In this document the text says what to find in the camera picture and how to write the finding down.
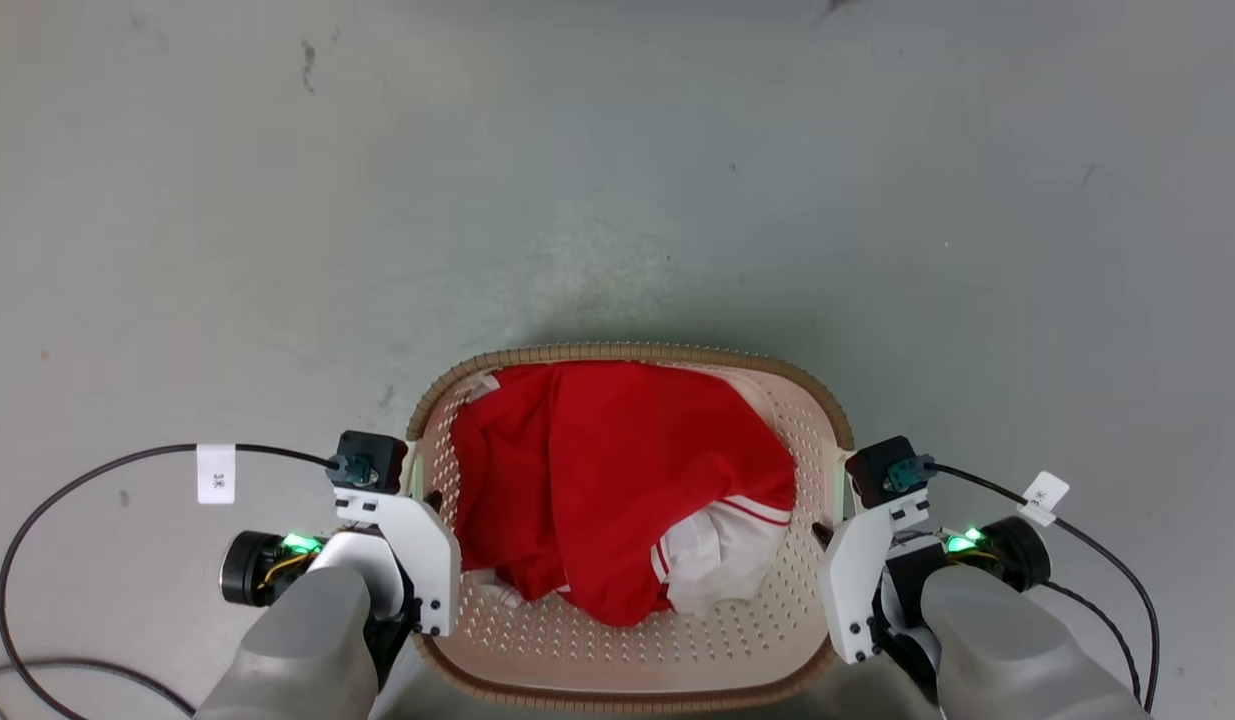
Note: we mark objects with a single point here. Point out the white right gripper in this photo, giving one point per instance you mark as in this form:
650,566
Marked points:
849,580

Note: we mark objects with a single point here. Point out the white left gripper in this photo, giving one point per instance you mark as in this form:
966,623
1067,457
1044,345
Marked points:
422,555

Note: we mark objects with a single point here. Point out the beige perforated laundry basket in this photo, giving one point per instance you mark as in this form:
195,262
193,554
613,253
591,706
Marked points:
617,655

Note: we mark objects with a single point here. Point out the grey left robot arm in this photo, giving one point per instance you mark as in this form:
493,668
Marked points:
307,640

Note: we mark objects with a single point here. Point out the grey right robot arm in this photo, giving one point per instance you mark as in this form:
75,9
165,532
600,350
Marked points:
1007,650

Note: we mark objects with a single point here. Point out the red garment with white trim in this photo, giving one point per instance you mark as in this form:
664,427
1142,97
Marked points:
617,470

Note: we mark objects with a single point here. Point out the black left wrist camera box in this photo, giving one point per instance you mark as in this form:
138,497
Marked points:
372,455

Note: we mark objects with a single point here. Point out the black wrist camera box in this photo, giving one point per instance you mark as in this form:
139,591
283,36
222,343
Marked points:
372,455
882,468

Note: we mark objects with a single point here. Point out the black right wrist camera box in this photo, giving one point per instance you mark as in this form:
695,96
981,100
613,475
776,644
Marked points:
882,468

